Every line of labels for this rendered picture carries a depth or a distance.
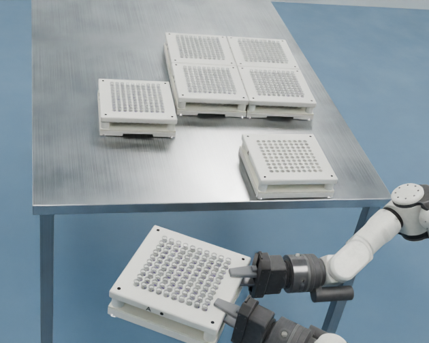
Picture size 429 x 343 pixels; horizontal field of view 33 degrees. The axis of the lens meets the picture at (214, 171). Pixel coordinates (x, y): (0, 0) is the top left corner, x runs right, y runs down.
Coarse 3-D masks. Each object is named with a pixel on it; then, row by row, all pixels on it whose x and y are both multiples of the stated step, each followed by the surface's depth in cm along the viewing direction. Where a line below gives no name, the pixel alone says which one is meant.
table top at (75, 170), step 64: (64, 0) 308; (128, 0) 317; (192, 0) 327; (256, 0) 337; (64, 64) 263; (128, 64) 270; (64, 128) 230; (192, 128) 241; (256, 128) 246; (320, 128) 252; (64, 192) 204; (128, 192) 208; (192, 192) 213; (384, 192) 226
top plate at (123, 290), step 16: (144, 240) 165; (176, 240) 167; (192, 240) 167; (144, 256) 161; (176, 256) 162; (224, 256) 165; (240, 256) 165; (128, 272) 156; (192, 272) 159; (112, 288) 152; (128, 288) 152; (192, 288) 155; (208, 288) 156; (224, 288) 156; (144, 304) 150; (160, 304) 150; (176, 304) 151; (192, 304) 151; (176, 320) 149; (192, 320) 148; (208, 320) 148
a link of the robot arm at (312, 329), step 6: (300, 330) 146; (306, 330) 146; (312, 330) 149; (318, 330) 150; (294, 336) 144; (300, 336) 144; (306, 336) 144; (312, 336) 148; (318, 336) 149; (294, 342) 144; (300, 342) 143; (306, 342) 144; (312, 342) 145; (348, 342) 149
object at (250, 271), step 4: (232, 268) 160; (236, 268) 161; (240, 268) 161; (244, 268) 161; (248, 268) 161; (252, 268) 160; (256, 268) 161; (232, 272) 159; (236, 272) 159; (240, 272) 160; (244, 272) 160; (248, 272) 160; (252, 272) 160; (256, 272) 160; (232, 276) 159; (236, 276) 159; (240, 276) 160; (244, 276) 160; (248, 276) 160; (252, 276) 160; (256, 276) 160
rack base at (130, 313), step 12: (240, 288) 164; (108, 312) 155; (120, 312) 154; (132, 312) 153; (144, 312) 154; (144, 324) 153; (156, 324) 152; (168, 324) 152; (180, 324) 152; (180, 336) 151; (192, 336) 150
